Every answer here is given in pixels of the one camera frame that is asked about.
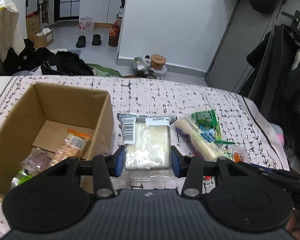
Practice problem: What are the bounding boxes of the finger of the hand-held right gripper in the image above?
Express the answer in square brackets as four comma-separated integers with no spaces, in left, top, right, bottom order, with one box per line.
[236,161,300,185]

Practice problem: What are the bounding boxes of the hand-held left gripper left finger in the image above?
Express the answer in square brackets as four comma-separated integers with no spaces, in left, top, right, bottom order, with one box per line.
[42,145,126,199]

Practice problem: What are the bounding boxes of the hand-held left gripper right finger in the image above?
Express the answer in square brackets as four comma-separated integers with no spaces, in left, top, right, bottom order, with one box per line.
[170,145,255,198]

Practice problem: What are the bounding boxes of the long white snack packet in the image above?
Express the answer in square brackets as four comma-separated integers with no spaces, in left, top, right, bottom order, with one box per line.
[176,119,224,162]

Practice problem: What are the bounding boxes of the clear packet of white cakes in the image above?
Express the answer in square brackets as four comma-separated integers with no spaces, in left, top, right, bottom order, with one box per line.
[117,113,178,180]

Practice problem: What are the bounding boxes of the pink orange snack packet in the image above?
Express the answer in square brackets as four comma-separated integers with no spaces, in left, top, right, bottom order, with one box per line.
[231,147,250,163]

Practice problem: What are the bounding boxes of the orange cracker packet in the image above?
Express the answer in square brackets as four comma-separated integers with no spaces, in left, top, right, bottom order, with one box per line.
[49,129,92,167]

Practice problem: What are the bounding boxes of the brown cardboard box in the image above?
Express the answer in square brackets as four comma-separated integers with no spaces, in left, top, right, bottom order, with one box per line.
[0,82,115,202]

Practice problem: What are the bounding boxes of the purple snack packet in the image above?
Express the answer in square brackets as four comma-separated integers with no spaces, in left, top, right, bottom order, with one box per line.
[21,147,53,173]

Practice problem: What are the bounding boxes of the small green white snack packet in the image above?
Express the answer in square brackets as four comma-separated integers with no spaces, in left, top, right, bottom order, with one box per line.
[11,170,33,189]

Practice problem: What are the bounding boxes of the pink plush item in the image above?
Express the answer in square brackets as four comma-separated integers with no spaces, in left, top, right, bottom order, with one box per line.
[275,127,285,143]

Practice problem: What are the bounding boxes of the clear plastic container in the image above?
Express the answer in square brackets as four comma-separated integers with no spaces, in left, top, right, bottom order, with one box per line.
[152,66,167,78]

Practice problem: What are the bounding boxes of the green floor rug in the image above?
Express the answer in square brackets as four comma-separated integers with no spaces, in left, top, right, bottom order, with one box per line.
[86,63,124,77]

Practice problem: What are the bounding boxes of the black coats on rack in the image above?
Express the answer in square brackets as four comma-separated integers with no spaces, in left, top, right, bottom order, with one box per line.
[240,24,300,170]

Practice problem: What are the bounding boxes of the clear plastic bag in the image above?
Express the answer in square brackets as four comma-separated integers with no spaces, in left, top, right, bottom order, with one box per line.
[130,56,152,77]

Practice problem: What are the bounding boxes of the brown lidded tub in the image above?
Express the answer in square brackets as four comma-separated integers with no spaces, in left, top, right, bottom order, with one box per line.
[150,54,167,70]

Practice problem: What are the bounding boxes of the black backpack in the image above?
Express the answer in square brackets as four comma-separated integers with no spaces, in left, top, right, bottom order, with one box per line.
[41,51,95,76]

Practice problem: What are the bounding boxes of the dark red-labelled bottle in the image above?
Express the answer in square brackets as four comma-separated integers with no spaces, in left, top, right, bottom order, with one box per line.
[108,22,120,47]

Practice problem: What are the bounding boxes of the grey door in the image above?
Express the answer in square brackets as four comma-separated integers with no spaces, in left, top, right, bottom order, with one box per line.
[204,0,300,93]

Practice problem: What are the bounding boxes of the pile of black clothes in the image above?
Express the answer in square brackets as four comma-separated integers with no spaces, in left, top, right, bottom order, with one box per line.
[2,38,55,75]

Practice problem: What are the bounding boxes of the pink wrapped water bottle pack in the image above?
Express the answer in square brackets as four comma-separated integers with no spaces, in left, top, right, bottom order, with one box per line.
[79,16,95,32]

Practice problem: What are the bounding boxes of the open cardboard floor box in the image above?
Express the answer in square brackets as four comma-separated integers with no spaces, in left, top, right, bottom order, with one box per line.
[33,27,54,48]

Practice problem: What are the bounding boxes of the white kitchen cabinet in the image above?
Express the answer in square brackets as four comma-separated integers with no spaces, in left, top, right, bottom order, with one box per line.
[79,0,130,24]

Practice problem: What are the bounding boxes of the tall cardboard floor box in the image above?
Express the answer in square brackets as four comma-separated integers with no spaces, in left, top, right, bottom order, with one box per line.
[26,15,42,39]

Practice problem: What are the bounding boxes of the dotted cream tablecloth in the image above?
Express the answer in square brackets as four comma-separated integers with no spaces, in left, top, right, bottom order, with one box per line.
[0,2,26,55]

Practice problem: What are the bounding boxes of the black door handle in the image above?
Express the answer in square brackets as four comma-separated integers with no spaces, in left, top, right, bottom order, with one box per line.
[281,10,300,30]

